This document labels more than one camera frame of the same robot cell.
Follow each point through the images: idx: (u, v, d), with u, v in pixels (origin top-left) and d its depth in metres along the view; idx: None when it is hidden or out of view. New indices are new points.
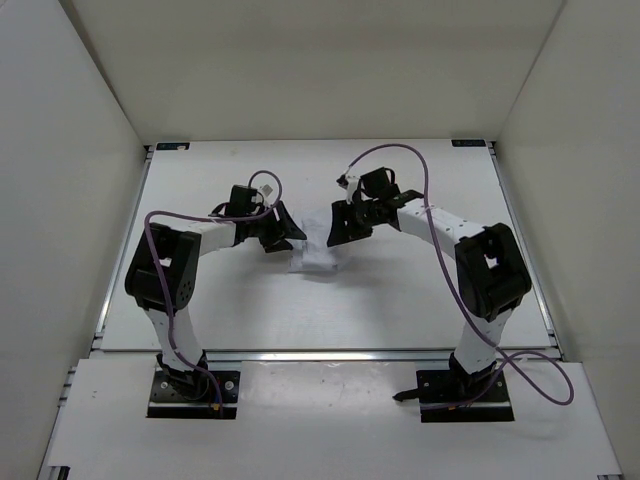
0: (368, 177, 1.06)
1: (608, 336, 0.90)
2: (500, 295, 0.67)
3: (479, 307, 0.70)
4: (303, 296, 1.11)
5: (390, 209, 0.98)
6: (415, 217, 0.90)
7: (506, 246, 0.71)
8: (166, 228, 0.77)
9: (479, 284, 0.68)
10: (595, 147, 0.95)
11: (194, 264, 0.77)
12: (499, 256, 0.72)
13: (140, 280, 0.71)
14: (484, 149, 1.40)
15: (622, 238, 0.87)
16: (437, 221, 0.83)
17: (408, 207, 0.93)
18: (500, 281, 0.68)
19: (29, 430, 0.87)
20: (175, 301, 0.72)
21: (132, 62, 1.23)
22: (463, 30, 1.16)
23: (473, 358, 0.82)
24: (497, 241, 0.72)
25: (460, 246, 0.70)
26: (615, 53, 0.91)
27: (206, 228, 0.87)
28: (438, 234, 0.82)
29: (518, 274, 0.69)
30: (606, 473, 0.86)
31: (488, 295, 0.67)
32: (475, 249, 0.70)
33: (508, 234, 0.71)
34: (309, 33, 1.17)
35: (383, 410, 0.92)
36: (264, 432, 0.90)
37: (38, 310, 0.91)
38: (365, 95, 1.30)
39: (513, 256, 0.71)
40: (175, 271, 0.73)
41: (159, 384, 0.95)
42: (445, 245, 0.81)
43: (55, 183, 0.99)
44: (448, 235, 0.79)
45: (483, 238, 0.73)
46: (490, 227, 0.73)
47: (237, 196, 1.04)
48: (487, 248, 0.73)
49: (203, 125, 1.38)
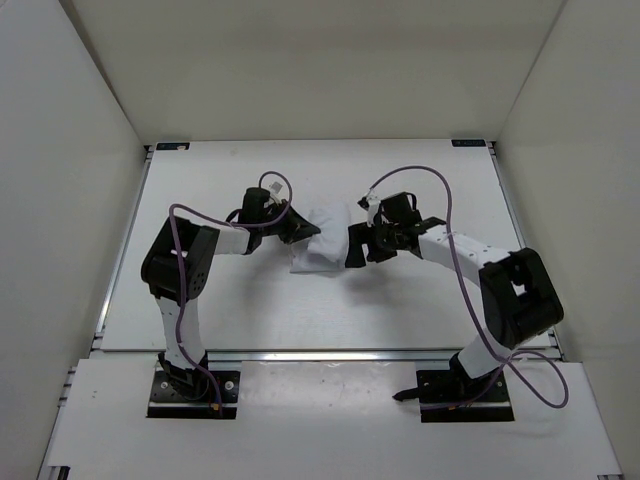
0: (389, 202, 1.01)
1: (608, 335, 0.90)
2: (529, 325, 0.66)
3: (504, 333, 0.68)
4: (303, 296, 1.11)
5: (411, 236, 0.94)
6: (437, 243, 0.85)
7: (532, 272, 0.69)
8: (187, 221, 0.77)
9: (508, 311, 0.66)
10: (595, 146, 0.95)
11: (210, 256, 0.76)
12: (527, 283, 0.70)
13: (155, 268, 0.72)
14: (484, 149, 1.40)
15: (621, 237, 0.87)
16: (459, 246, 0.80)
17: (430, 232, 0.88)
18: (528, 309, 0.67)
19: (29, 431, 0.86)
20: (189, 290, 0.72)
21: (132, 62, 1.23)
22: (463, 31, 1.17)
23: (478, 365, 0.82)
24: (524, 267, 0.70)
25: (485, 272, 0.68)
26: (615, 53, 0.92)
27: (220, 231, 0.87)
28: (461, 260, 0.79)
29: (547, 303, 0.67)
30: (606, 474, 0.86)
31: (515, 325, 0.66)
32: (501, 274, 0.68)
33: (535, 259, 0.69)
34: (310, 34, 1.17)
35: (383, 410, 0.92)
36: (263, 433, 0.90)
37: (38, 310, 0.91)
38: (365, 95, 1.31)
39: (541, 281, 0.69)
40: (191, 262, 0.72)
41: (159, 384, 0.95)
42: (469, 271, 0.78)
43: (55, 183, 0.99)
44: (472, 262, 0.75)
45: (509, 264, 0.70)
46: (517, 252, 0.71)
47: (248, 202, 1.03)
48: (514, 274, 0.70)
49: (203, 125, 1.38)
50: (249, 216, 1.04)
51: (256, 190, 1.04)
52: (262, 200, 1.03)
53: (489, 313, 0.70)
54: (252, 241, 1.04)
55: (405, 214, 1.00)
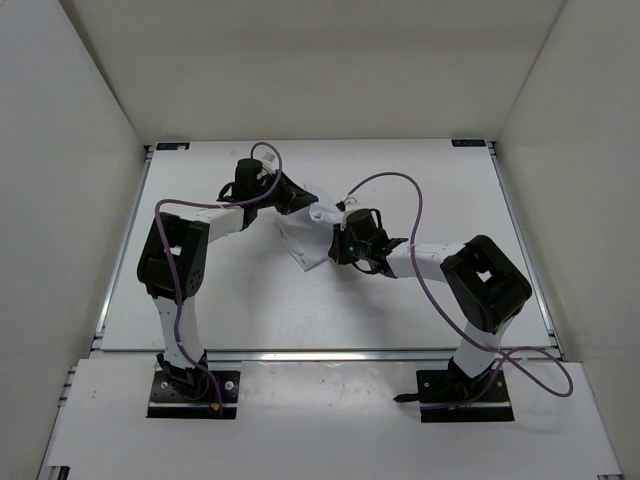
0: (356, 222, 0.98)
1: (609, 335, 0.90)
2: (504, 307, 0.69)
3: (485, 322, 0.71)
4: (302, 295, 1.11)
5: (380, 260, 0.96)
6: (401, 257, 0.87)
7: (491, 256, 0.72)
8: (176, 218, 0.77)
9: (481, 297, 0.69)
10: (595, 145, 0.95)
11: (204, 252, 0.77)
12: (491, 268, 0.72)
13: (151, 268, 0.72)
14: (484, 149, 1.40)
15: (621, 237, 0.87)
16: (420, 252, 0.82)
17: (397, 250, 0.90)
18: (499, 291, 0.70)
19: (29, 431, 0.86)
20: (185, 287, 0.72)
21: (130, 61, 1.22)
22: (464, 31, 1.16)
23: (474, 364, 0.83)
24: (482, 254, 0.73)
25: (446, 264, 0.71)
26: (615, 52, 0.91)
27: (214, 216, 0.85)
28: (423, 263, 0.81)
29: (515, 282, 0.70)
30: (606, 473, 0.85)
31: (491, 308, 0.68)
32: (461, 265, 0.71)
33: (489, 245, 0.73)
34: (310, 33, 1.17)
35: (383, 410, 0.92)
36: (263, 433, 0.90)
37: (37, 310, 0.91)
38: (365, 94, 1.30)
39: (501, 262, 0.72)
40: (185, 259, 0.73)
41: (159, 384, 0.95)
42: (434, 273, 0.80)
43: (54, 183, 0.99)
44: (434, 262, 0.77)
45: (468, 253, 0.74)
46: (472, 241, 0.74)
47: (242, 176, 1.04)
48: (475, 263, 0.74)
49: (202, 125, 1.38)
50: (243, 189, 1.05)
51: (248, 163, 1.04)
52: (255, 171, 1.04)
53: (466, 307, 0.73)
54: (248, 215, 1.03)
55: (373, 232, 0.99)
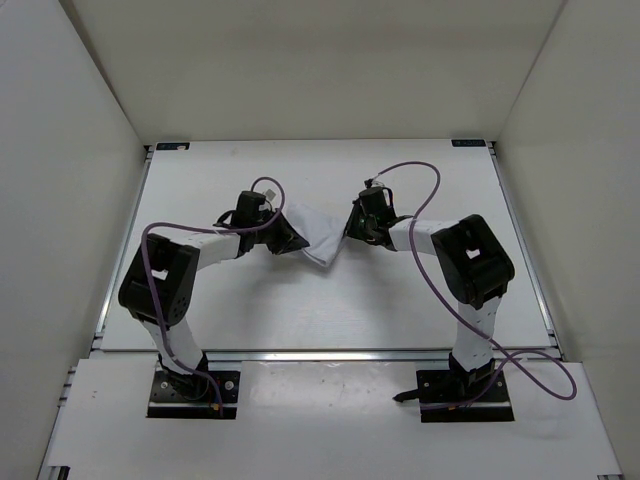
0: (366, 196, 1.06)
1: (608, 334, 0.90)
2: (485, 283, 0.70)
3: (466, 296, 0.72)
4: (303, 296, 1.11)
5: (385, 234, 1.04)
6: (401, 229, 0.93)
7: (481, 235, 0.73)
8: (166, 240, 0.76)
9: (463, 273, 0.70)
10: (594, 147, 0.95)
11: (191, 278, 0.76)
12: (480, 246, 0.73)
13: (133, 293, 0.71)
14: (484, 149, 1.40)
15: (620, 237, 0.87)
16: (419, 225, 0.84)
17: (400, 224, 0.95)
18: (484, 267, 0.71)
19: (29, 431, 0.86)
20: (168, 317, 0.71)
21: (131, 62, 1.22)
22: (464, 31, 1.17)
23: (469, 353, 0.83)
24: (474, 232, 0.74)
25: (436, 237, 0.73)
26: (615, 53, 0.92)
27: (207, 242, 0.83)
28: (419, 238, 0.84)
29: (501, 261, 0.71)
30: (606, 474, 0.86)
31: (471, 282, 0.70)
32: (451, 240, 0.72)
33: (482, 225, 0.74)
34: (309, 33, 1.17)
35: (383, 410, 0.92)
36: (263, 433, 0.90)
37: (37, 311, 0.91)
38: (365, 94, 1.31)
39: (489, 241, 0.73)
40: (169, 287, 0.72)
41: (159, 384, 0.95)
42: (426, 245, 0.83)
43: (54, 183, 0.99)
44: (427, 235, 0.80)
45: (459, 229, 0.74)
46: (466, 219, 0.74)
47: (243, 205, 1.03)
48: (467, 241, 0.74)
49: (202, 125, 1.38)
50: (243, 218, 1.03)
51: (253, 194, 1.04)
52: (258, 202, 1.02)
53: (451, 282, 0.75)
54: (245, 242, 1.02)
55: (382, 207, 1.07)
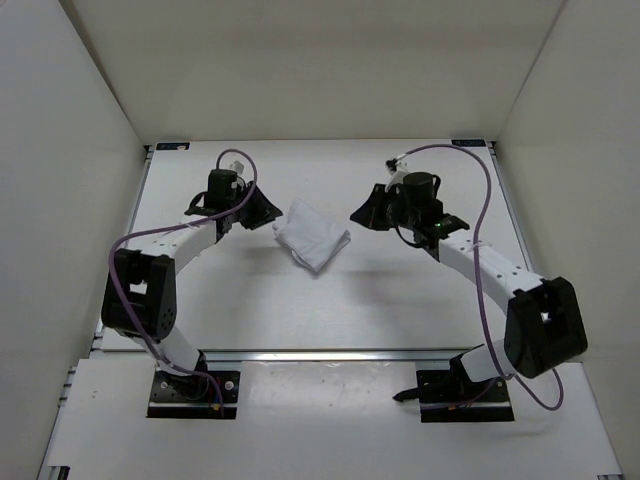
0: (412, 187, 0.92)
1: (608, 335, 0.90)
2: (553, 359, 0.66)
3: (523, 361, 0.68)
4: (302, 296, 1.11)
5: (430, 236, 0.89)
6: (459, 252, 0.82)
7: (563, 305, 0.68)
8: (137, 253, 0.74)
9: (534, 343, 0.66)
10: (594, 148, 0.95)
11: (172, 288, 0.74)
12: (553, 312, 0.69)
13: (116, 315, 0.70)
14: (484, 149, 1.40)
15: (621, 237, 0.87)
16: (485, 263, 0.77)
17: (451, 238, 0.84)
18: (556, 342, 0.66)
19: (29, 431, 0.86)
20: (154, 333, 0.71)
21: (132, 63, 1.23)
22: (463, 31, 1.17)
23: (480, 370, 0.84)
24: (553, 297, 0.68)
25: (515, 300, 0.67)
26: (615, 53, 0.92)
27: (180, 243, 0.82)
28: (485, 276, 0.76)
29: (577, 338, 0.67)
30: (606, 474, 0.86)
31: (539, 356, 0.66)
32: (531, 306, 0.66)
33: (567, 292, 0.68)
34: (309, 33, 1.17)
35: (382, 410, 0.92)
36: (264, 433, 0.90)
37: (38, 311, 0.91)
38: (365, 94, 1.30)
39: (570, 313, 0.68)
40: (150, 303, 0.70)
41: (159, 384, 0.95)
42: (492, 290, 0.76)
43: (55, 183, 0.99)
44: (501, 285, 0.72)
45: (539, 292, 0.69)
46: (549, 281, 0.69)
47: (216, 185, 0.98)
48: (541, 301, 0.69)
49: (203, 125, 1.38)
50: (218, 199, 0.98)
51: (222, 172, 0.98)
52: (229, 180, 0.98)
53: (508, 337, 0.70)
54: (222, 225, 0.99)
55: (428, 202, 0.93)
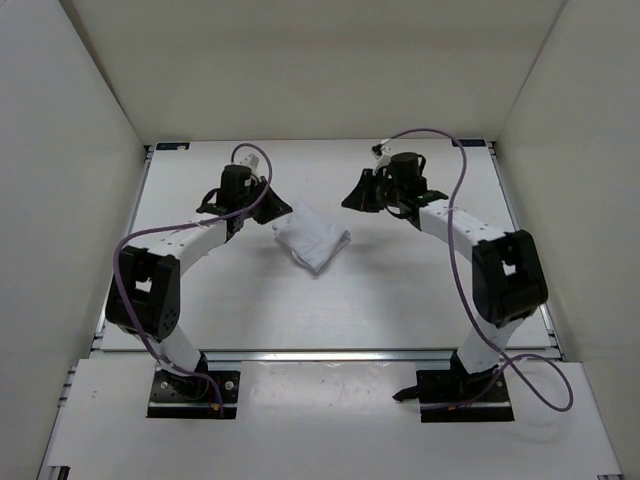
0: (399, 163, 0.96)
1: (608, 334, 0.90)
2: (515, 305, 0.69)
3: (490, 313, 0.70)
4: (302, 296, 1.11)
5: (411, 207, 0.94)
6: (436, 217, 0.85)
7: (525, 255, 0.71)
8: (144, 252, 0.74)
9: (497, 287, 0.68)
10: (595, 147, 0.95)
11: (176, 288, 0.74)
12: (518, 264, 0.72)
13: (119, 312, 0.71)
14: (484, 149, 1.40)
15: (621, 237, 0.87)
16: (458, 222, 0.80)
17: (431, 206, 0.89)
18: (518, 290, 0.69)
19: (28, 431, 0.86)
20: (156, 333, 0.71)
21: (132, 62, 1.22)
22: (463, 31, 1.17)
23: (475, 358, 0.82)
24: (517, 249, 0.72)
25: (479, 247, 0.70)
26: (615, 53, 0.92)
27: (188, 241, 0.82)
28: (456, 234, 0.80)
29: (537, 287, 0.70)
30: (606, 474, 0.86)
31: (501, 301, 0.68)
32: (493, 253, 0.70)
33: (528, 244, 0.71)
34: (309, 33, 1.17)
35: (382, 410, 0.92)
36: (264, 433, 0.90)
37: (37, 311, 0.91)
38: (365, 94, 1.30)
39: (532, 264, 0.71)
40: (153, 304, 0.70)
41: (159, 384, 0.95)
42: (462, 248, 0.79)
43: (54, 183, 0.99)
44: (468, 239, 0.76)
45: (503, 244, 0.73)
46: (513, 233, 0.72)
47: (228, 182, 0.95)
48: (506, 254, 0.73)
49: (203, 125, 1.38)
50: (231, 197, 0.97)
51: (236, 168, 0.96)
52: (243, 179, 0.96)
53: (476, 290, 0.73)
54: (233, 224, 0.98)
55: (413, 178, 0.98)
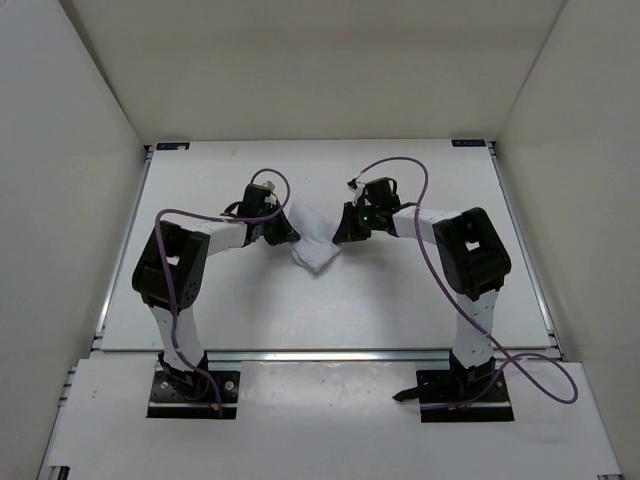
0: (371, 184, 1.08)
1: (608, 334, 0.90)
2: (480, 274, 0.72)
3: (463, 286, 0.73)
4: (303, 296, 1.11)
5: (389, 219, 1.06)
6: (406, 217, 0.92)
7: (483, 228, 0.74)
8: (177, 227, 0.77)
9: (461, 260, 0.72)
10: (595, 147, 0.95)
11: (201, 262, 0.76)
12: (480, 239, 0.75)
13: (146, 278, 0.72)
14: (484, 149, 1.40)
15: (621, 237, 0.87)
16: (423, 214, 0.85)
17: (402, 210, 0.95)
18: (482, 259, 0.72)
19: (28, 431, 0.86)
20: (180, 301, 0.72)
21: (132, 61, 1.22)
22: (463, 30, 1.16)
23: (468, 349, 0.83)
24: (475, 225, 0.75)
25: (439, 228, 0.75)
26: (616, 52, 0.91)
27: (217, 229, 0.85)
28: (423, 226, 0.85)
29: (499, 254, 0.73)
30: (606, 474, 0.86)
31: (468, 271, 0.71)
32: (452, 230, 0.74)
33: (484, 218, 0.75)
34: (309, 33, 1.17)
35: (382, 410, 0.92)
36: (264, 433, 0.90)
37: (37, 311, 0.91)
38: (365, 94, 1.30)
39: (490, 235, 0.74)
40: (181, 272, 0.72)
41: (159, 384, 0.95)
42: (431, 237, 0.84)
43: (54, 183, 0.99)
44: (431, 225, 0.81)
45: (462, 221, 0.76)
46: (468, 211, 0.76)
47: (251, 197, 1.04)
48: (468, 232, 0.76)
49: (203, 125, 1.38)
50: (251, 209, 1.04)
51: (258, 186, 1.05)
52: (263, 194, 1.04)
53: (449, 270, 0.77)
54: (251, 233, 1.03)
55: (386, 195, 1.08)
